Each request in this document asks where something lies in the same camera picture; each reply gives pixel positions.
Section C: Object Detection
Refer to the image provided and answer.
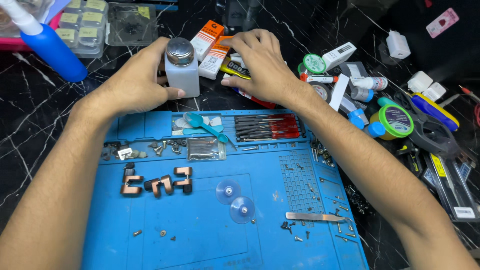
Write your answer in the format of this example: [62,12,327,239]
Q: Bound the white paper strip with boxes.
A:
[329,73,350,112]

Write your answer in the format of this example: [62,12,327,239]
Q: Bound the white and red tube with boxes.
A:
[299,73,339,84]

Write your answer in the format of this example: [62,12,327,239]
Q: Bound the green solder wick spool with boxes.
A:
[298,53,327,76]

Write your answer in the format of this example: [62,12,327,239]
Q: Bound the clear plastic zip bag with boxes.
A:
[186,137,227,161]

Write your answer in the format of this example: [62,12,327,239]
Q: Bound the blue silicone repair mat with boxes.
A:
[80,109,370,270]

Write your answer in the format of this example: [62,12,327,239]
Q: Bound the white pump bottle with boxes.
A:
[164,37,201,98]

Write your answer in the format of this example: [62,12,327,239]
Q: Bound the blue and yellow tool handle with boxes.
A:
[410,92,460,132]

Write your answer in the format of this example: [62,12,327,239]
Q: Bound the copper bracket part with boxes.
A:
[173,166,193,194]
[143,174,174,199]
[119,174,145,195]

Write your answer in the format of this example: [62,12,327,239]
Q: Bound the clear blue suction cup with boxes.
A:
[229,196,256,225]
[215,179,242,206]

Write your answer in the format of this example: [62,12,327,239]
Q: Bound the small white glue bottle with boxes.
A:
[350,76,389,92]

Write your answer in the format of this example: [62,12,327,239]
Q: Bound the pink card packet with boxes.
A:
[426,7,460,39]

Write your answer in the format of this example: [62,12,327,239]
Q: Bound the red test probe cable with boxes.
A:
[459,85,480,127]

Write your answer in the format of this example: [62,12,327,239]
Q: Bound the clear compartment box, yellow labels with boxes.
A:
[55,0,110,59]

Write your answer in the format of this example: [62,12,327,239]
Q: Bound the heap of tiny black screws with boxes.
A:
[344,183,376,215]

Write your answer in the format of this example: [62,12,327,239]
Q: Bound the white rectangular carton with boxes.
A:
[322,41,357,72]

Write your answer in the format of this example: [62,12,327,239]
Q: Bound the blue spray bottle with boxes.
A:
[0,0,89,83]

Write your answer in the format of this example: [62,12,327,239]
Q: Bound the yellow jar, green lid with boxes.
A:
[367,104,415,141]

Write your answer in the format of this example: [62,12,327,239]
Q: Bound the pile of white picks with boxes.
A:
[173,115,223,133]

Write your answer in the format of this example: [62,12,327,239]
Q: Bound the clear bottle, blue cap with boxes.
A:
[339,97,370,130]

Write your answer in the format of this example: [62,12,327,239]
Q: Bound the black suction pliers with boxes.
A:
[393,91,461,159]

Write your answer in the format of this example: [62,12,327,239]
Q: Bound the grey tape roll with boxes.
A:
[309,82,333,104]

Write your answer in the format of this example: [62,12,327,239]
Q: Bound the person's left hand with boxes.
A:
[77,37,187,118]

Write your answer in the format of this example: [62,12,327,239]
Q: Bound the black packaged tool set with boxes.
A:
[423,151,480,223]

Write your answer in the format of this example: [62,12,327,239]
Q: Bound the clear plastic parts tray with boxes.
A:
[105,2,158,47]

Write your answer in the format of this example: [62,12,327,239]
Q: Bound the heap of screws and parts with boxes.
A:
[100,139,188,161]

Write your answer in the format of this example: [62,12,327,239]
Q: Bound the scattered small screws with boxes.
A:
[279,140,358,243]

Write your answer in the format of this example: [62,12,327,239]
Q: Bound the white charger adapter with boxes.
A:
[386,30,412,60]

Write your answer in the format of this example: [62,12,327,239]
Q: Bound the orange and white carton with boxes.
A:
[197,35,234,80]
[190,20,225,62]

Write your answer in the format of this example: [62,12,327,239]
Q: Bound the steel tweezers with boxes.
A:
[285,212,355,223]

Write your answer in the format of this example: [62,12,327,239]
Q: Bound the black stand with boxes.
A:
[215,0,264,33]

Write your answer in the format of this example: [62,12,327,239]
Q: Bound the red flat packet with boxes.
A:
[232,87,277,110]

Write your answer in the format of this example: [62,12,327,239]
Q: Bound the white plug adapter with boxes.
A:
[422,82,447,102]
[407,70,434,94]

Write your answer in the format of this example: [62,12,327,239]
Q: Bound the black and yellow tool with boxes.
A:
[395,140,425,178]

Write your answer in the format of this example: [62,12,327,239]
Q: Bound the blue plastic opening tool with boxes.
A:
[182,111,229,144]

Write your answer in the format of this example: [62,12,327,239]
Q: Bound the grey bottle, blue cap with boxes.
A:
[350,87,375,103]

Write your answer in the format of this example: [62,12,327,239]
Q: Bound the red case of screwdriver bits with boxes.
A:
[234,113,307,143]

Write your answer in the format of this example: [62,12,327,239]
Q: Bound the person's right hand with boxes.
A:
[219,29,313,109]

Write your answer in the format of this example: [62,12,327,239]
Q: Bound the yellow and black glue tube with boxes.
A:
[219,59,252,80]

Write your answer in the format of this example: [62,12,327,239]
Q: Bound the pink plastic tray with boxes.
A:
[0,10,63,52]

